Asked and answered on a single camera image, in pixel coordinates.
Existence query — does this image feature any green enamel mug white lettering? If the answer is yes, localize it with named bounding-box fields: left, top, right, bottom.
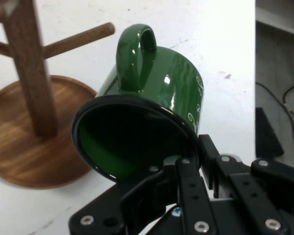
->
left=71, top=23, right=207, bottom=184

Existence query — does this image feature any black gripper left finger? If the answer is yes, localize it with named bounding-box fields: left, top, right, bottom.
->
left=68, top=156, right=219, bottom=235

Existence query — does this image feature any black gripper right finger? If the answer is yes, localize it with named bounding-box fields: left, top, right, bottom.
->
left=197, top=134, right=294, bottom=235

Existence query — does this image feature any wooden mug tree stand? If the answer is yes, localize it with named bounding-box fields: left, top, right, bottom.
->
left=0, top=0, right=116, bottom=189

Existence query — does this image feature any black floor cable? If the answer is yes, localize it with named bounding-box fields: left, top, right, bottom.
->
left=256, top=81, right=294, bottom=157
left=283, top=82, right=294, bottom=118

